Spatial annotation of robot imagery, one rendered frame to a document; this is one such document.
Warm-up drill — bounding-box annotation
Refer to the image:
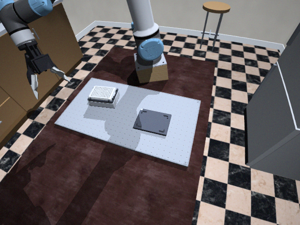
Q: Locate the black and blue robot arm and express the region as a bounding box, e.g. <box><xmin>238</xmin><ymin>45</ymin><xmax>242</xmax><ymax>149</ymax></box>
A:
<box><xmin>0</xmin><ymin>0</ymin><xmax>164</xmax><ymax>66</ymax></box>

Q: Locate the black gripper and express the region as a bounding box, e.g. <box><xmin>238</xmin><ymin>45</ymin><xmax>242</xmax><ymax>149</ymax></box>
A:
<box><xmin>18</xmin><ymin>40</ymin><xmax>70</xmax><ymax>99</ymax></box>

